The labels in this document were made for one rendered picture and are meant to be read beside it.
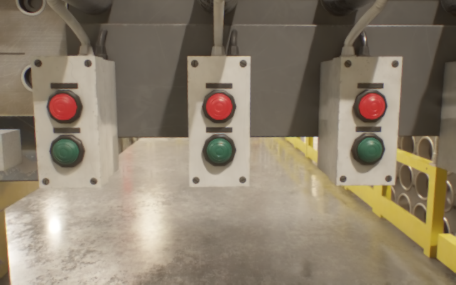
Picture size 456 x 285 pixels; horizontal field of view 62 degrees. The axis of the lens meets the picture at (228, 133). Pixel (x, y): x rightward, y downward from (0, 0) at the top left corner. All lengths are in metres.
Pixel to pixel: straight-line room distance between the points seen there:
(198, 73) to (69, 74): 0.14
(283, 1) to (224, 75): 0.18
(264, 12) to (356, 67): 0.17
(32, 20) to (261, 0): 0.32
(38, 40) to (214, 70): 0.28
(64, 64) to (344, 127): 0.32
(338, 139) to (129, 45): 0.29
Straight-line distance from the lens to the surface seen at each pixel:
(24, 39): 0.62
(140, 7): 0.57
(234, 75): 0.43
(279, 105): 0.53
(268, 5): 0.56
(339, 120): 0.46
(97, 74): 0.46
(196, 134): 0.44
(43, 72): 0.47
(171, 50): 0.53
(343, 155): 0.46
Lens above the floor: 0.74
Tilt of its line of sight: 8 degrees down
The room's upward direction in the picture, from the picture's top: straight up
